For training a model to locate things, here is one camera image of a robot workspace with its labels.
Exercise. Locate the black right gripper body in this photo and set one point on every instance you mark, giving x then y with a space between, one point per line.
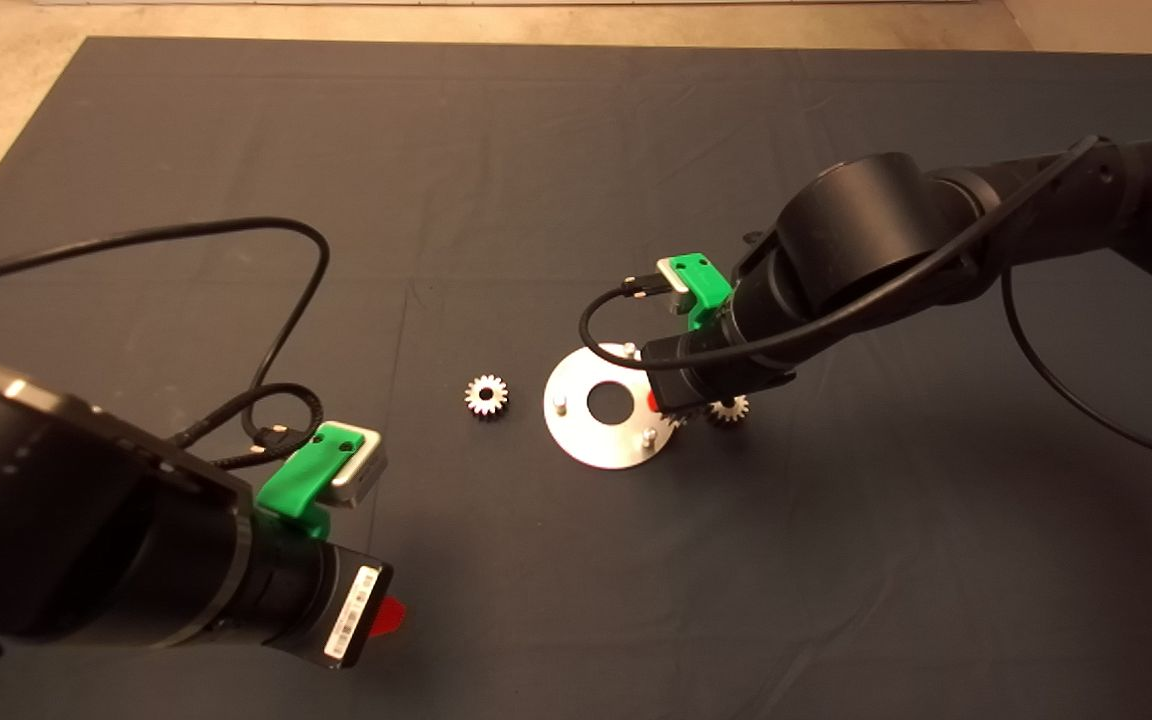
706 375

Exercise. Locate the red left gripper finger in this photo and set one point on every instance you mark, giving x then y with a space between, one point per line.
389 617

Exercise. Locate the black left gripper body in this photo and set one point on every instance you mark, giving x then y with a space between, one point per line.
351 610

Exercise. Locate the small steel planetary gear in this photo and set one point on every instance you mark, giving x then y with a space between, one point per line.
678 418
731 410
477 398

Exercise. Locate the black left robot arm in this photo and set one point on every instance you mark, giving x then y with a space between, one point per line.
86 530

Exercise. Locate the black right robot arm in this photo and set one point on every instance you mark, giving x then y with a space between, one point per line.
856 230

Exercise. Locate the round metal carrier plate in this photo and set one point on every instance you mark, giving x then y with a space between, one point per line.
586 440

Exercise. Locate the dark grey table cloth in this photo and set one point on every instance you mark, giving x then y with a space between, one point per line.
576 150

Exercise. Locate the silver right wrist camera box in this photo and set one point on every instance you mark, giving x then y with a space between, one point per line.
676 295

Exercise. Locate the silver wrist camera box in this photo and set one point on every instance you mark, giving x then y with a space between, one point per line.
361 478
676 295

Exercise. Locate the green right camera mount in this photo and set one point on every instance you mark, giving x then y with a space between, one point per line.
706 285

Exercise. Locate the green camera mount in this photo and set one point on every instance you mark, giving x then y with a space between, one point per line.
706 285
298 480

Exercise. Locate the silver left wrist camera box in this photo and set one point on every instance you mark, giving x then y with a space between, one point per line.
361 478

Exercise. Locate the green left camera mount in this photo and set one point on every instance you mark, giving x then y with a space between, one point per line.
298 480

